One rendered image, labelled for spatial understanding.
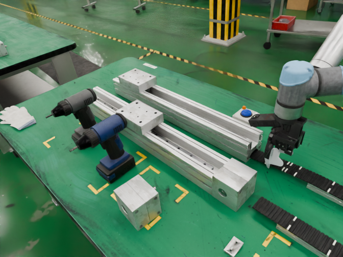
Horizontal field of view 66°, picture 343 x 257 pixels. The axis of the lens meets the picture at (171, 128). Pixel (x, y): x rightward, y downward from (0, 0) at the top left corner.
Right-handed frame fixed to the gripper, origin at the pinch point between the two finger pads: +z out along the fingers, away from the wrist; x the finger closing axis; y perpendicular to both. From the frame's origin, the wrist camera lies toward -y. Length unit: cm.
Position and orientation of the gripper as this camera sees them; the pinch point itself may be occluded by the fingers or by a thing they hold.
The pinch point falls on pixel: (271, 159)
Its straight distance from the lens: 97.7
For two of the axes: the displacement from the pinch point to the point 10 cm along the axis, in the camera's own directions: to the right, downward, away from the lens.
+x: 7.1, -4.8, 5.2
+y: 7.0, 3.9, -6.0
